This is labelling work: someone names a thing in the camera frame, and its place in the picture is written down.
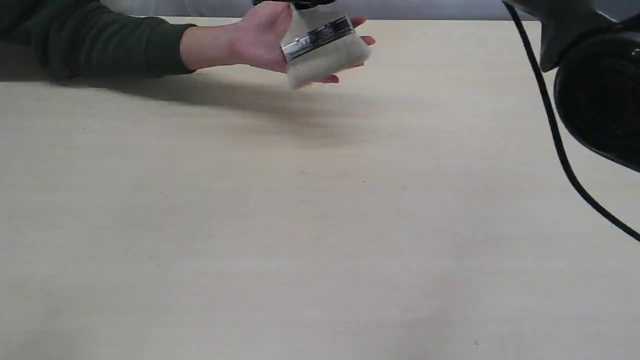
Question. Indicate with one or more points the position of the person's bare open hand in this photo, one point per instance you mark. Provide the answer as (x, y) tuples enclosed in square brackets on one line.
[(255, 41)]

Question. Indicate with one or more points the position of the wide white paint brush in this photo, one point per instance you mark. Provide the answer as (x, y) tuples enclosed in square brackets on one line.
[(320, 43)]

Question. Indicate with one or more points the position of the forearm in dark green sleeve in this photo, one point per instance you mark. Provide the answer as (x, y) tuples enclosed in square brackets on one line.
[(71, 38)]

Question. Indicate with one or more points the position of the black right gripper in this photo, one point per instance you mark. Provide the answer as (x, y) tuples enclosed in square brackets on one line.
[(297, 4)]

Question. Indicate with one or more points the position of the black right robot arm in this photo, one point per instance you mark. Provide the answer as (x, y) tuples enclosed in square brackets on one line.
[(584, 53)]

